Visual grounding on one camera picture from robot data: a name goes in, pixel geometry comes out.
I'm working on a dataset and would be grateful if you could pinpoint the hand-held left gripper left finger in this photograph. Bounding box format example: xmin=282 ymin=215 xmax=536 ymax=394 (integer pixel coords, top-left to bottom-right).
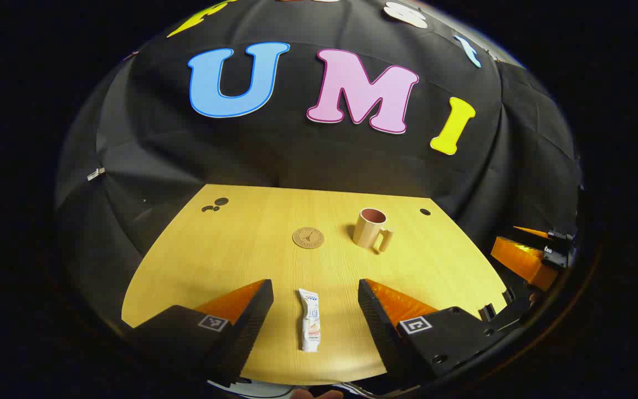
xmin=131 ymin=279 xmax=274 ymax=388

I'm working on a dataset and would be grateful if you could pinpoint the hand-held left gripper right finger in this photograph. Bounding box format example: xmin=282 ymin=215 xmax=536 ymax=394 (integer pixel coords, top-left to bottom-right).
xmin=358 ymin=278 xmax=511 ymax=391

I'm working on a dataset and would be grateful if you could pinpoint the white toothpaste tube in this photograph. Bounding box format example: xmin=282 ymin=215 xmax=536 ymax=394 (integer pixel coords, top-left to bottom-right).
xmin=298 ymin=288 xmax=321 ymax=353

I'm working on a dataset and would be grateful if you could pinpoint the beige cup with handle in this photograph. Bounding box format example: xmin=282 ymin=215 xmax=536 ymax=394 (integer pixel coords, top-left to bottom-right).
xmin=352 ymin=208 xmax=394 ymax=253

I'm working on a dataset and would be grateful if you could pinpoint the round brown coaster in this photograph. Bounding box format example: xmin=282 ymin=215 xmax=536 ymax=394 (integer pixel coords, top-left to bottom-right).
xmin=292 ymin=227 xmax=325 ymax=249

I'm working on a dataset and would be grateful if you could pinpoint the light wooden desktop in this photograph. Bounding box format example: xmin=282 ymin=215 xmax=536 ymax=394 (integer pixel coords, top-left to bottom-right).
xmin=121 ymin=184 xmax=508 ymax=386

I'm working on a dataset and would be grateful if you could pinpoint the black backdrop cloth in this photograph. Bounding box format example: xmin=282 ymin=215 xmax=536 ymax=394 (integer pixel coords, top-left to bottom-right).
xmin=53 ymin=0 xmax=583 ymax=333

